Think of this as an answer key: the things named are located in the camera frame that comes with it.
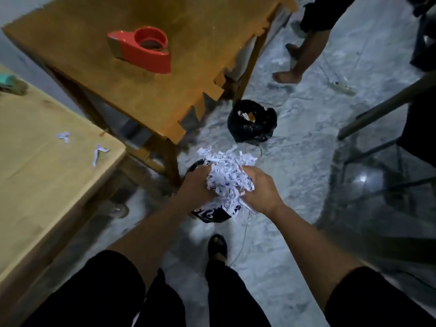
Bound teal handled tool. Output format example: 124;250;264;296
0;73;29;96

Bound bundle of shredded white paper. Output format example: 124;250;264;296
197;145;258;224

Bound light wooden table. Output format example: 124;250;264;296
0;64;127;317

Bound white power strip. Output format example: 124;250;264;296
330;80;357;96

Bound orange wooden table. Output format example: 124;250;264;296
2;0;300;188

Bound black patterned waste bin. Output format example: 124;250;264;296
187;159;243;224

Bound thin white cable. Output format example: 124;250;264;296
229;221;249;268

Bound person's right forearm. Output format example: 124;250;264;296
266;203;382;312

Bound red tape dispenser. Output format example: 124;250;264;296
107;26;172;74

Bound person's black trousers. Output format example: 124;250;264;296
20;250;436;327

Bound person's left forearm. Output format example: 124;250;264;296
106;197;198;290

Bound person's left hand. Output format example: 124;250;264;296
177;164;217;213

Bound black plastic bag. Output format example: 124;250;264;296
227;99;278;144

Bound person's right hand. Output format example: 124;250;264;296
239;166;285;216

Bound person's black sandal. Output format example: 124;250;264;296
208;234;228;264

